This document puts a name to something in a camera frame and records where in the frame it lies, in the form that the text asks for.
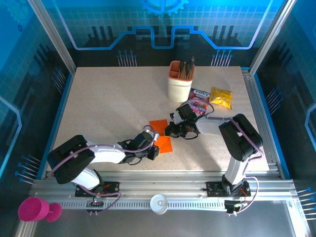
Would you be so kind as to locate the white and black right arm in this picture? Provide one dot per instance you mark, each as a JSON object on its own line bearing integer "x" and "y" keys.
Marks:
{"x": 209, "y": 126}

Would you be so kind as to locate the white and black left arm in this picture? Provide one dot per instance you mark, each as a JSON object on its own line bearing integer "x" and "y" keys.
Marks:
{"x": 106, "y": 155}

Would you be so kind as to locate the purple candy bag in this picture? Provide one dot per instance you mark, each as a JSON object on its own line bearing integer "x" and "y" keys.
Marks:
{"x": 201, "y": 95}

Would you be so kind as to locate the beige utensil holder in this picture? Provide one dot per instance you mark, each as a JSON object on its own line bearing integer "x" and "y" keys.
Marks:
{"x": 177, "y": 89}

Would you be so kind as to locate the yellow snack bag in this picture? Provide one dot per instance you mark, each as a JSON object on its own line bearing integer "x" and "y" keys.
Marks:
{"x": 221, "y": 97}

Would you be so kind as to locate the wooden utensil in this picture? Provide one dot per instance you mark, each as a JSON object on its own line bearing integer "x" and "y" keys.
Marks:
{"x": 184, "y": 75}

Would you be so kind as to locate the tall black utensil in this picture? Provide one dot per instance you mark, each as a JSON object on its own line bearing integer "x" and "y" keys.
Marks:
{"x": 191, "y": 64}

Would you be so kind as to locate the silver tin can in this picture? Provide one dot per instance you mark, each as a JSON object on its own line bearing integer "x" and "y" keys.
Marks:
{"x": 159, "y": 204}

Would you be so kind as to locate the small circuit board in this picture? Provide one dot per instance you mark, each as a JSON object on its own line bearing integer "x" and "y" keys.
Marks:
{"x": 95, "y": 203}
{"x": 232, "y": 206}

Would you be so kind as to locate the pink plastic goblet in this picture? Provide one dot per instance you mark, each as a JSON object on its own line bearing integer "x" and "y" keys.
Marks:
{"x": 32, "y": 209}

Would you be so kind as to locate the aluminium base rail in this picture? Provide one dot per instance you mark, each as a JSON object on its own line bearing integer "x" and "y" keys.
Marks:
{"x": 160, "y": 184}

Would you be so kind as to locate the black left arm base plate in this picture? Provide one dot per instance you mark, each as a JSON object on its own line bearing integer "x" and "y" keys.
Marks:
{"x": 111, "y": 188}

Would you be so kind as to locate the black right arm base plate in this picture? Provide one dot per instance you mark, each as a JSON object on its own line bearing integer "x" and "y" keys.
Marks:
{"x": 214, "y": 190}

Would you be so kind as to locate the aluminium side rail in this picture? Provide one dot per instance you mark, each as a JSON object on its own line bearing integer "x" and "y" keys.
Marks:
{"x": 256, "y": 111}

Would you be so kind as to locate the aluminium frame post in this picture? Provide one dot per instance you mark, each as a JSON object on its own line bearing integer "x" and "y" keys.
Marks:
{"x": 271, "y": 34}
{"x": 49, "y": 32}

